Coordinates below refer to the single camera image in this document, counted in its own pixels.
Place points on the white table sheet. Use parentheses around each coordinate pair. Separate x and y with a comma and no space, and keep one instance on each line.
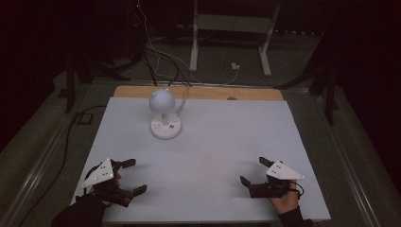
(208,164)

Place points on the person's right hand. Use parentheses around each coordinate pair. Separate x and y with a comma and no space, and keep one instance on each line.
(285,203)

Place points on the white round desk lamp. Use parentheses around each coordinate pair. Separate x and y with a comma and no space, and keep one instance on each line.
(165,117)

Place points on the person's left hand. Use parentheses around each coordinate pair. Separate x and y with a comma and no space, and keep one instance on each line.
(118,177)

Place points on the white plug adapter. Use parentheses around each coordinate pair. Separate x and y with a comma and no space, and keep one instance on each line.
(235,66)

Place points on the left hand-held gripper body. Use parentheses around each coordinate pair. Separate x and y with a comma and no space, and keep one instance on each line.
(101,173)

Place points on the black stand legs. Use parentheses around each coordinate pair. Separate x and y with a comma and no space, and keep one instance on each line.
(329,94)
(71,88)

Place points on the grey metal stand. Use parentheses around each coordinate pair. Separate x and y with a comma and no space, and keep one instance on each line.
(233,23)

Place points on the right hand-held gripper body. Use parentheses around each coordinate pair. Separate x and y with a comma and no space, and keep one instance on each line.
(270,189)

